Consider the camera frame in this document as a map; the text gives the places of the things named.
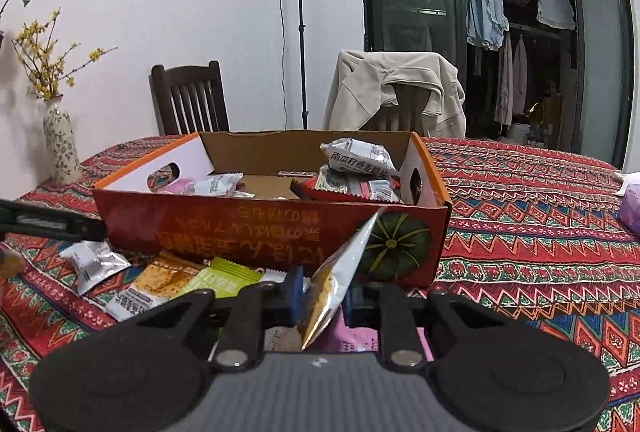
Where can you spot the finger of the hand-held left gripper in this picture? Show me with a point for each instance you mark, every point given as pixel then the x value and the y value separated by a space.
pixel 87 229

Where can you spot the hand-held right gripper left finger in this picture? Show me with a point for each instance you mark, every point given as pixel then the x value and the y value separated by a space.
pixel 295 294

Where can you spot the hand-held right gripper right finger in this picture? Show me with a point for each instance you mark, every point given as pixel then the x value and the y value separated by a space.
pixel 351 307

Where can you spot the orange and silver snack packet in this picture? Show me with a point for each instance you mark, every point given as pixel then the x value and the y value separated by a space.
pixel 332 282

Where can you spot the orange cardboard box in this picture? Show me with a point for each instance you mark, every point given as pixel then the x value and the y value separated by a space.
pixel 250 232

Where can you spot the white snack packet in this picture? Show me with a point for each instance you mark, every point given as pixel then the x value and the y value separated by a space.
pixel 274 276

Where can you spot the pink snack packet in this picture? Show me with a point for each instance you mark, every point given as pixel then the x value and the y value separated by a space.
pixel 176 187
pixel 360 337

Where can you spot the green snack packet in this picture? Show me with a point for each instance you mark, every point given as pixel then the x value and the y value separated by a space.
pixel 227 279

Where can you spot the floral ceramic vase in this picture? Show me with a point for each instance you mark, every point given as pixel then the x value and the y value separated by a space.
pixel 61 146

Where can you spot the orange brown snack packet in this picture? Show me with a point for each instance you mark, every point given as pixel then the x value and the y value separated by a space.
pixel 155 284

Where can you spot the red snack packet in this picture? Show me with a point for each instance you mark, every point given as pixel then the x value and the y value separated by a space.
pixel 305 188

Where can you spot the yellow flower branches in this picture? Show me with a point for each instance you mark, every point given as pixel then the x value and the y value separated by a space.
pixel 45 61

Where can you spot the dark wooden chair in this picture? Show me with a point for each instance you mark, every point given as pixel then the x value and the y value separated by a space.
pixel 190 101

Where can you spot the wooden chair under jacket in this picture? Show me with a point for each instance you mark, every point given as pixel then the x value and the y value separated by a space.
pixel 400 114

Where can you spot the beige jacket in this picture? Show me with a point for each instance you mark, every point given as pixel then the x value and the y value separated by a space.
pixel 370 91

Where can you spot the studio light on stand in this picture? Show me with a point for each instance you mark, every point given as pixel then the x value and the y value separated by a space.
pixel 300 21

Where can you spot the hanging mauve clothes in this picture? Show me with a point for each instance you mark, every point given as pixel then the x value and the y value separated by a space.
pixel 511 81

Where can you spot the purple tissue pack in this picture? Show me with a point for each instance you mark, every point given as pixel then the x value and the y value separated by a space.
pixel 631 214

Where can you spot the black framed sliding glass door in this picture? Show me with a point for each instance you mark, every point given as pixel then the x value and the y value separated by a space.
pixel 415 1

